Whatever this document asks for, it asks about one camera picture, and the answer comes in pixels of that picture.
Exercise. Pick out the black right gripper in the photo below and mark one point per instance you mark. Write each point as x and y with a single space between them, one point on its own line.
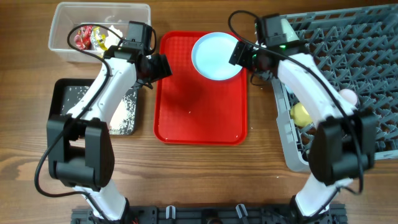
240 54

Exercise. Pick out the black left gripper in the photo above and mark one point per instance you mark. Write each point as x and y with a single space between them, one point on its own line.
162 68

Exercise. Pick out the green bowl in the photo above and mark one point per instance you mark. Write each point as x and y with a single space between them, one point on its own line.
288 31

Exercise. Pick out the yellow clear candy wrapper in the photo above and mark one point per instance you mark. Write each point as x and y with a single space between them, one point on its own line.
97 40

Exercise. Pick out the red snack wrapper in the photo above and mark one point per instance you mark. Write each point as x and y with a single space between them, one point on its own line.
82 38

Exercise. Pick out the light blue plate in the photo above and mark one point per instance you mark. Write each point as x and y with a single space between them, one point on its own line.
211 54

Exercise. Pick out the yellow plastic cup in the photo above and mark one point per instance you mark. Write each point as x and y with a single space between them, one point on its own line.
300 115

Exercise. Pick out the white rice grains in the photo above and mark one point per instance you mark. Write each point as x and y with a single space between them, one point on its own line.
123 120

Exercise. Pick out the pink plastic cup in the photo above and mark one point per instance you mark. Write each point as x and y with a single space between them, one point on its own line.
350 96

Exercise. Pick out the white tissue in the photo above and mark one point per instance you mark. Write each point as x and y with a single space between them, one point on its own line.
112 37

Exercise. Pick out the light blue bowl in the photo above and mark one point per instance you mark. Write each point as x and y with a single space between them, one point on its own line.
289 91

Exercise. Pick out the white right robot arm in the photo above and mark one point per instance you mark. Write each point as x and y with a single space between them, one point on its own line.
343 146

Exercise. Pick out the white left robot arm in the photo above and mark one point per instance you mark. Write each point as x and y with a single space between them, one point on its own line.
79 150

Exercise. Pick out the clear plastic waste bin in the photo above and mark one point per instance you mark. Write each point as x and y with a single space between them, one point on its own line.
71 14

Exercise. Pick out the grey dishwasher rack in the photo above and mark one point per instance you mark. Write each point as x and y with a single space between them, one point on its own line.
356 49

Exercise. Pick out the black food waste tray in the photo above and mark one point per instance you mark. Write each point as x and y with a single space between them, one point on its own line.
58 91

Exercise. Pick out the red plastic tray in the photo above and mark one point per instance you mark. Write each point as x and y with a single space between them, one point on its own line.
193 109

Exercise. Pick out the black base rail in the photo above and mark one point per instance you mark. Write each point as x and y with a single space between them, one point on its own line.
275 213

